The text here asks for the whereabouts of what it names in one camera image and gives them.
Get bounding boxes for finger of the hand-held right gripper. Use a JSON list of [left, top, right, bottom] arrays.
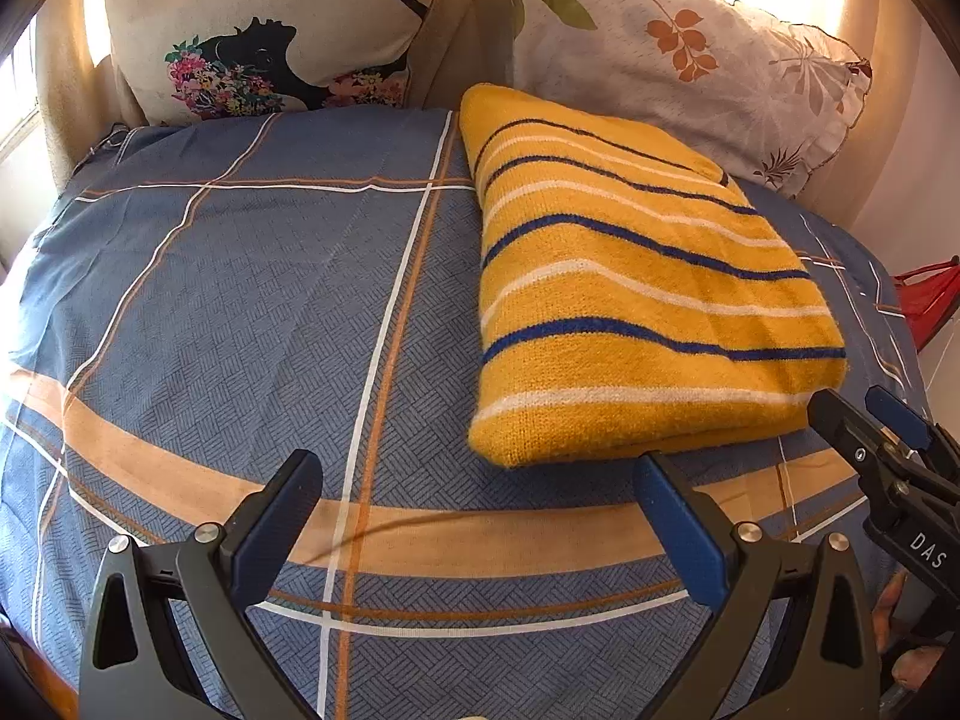
[[806, 388, 912, 500], [865, 384, 960, 470]]

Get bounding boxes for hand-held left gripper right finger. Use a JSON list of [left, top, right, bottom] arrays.
[[634, 450, 882, 720]]

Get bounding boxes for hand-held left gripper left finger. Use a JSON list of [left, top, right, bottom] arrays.
[[79, 448, 325, 720]]

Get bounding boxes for yellow striped knit sweater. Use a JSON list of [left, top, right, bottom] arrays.
[[459, 82, 848, 470]]

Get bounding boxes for person's right hand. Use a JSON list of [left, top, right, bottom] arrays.
[[876, 570, 960, 695]]

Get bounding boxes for red object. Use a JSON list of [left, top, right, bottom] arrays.
[[896, 259, 960, 355]]

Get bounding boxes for blue plaid bed sheet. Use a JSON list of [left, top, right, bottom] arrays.
[[0, 109, 938, 720]]

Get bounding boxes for leaf print ruffled pillow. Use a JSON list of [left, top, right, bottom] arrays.
[[496, 0, 875, 200]]

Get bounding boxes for figure print cushion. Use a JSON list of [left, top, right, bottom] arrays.
[[101, 0, 432, 126]]

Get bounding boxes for wooden bed frame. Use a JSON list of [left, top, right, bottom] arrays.
[[0, 615, 80, 720]]

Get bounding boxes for window frame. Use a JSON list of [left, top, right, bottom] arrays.
[[0, 64, 47, 166]]

